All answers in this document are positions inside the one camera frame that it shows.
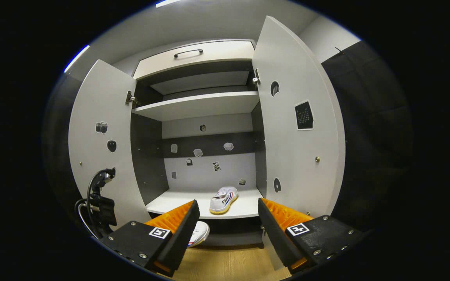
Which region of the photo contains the white cabinet drawer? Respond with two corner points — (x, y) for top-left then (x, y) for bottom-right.
(133, 40), (256, 80)

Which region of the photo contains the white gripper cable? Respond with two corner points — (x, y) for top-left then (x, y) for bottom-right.
(75, 198), (100, 239)

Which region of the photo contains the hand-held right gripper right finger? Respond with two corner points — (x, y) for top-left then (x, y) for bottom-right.
(258, 197), (366, 274)

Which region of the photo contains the white shoe cabinet door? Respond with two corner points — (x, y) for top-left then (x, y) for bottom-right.
(68, 59), (151, 231)
(252, 16), (346, 272)

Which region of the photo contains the black backdrop cloth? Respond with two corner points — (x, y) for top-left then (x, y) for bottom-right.
(41, 41), (415, 235)

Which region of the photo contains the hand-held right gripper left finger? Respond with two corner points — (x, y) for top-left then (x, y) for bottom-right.
(100, 200), (201, 277)

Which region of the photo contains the white cabinet shelf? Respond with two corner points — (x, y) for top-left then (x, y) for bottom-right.
(132, 91), (260, 121)

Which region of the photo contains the white striped shoe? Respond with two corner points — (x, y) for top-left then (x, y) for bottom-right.
(188, 221), (211, 248)
(209, 187), (239, 215)

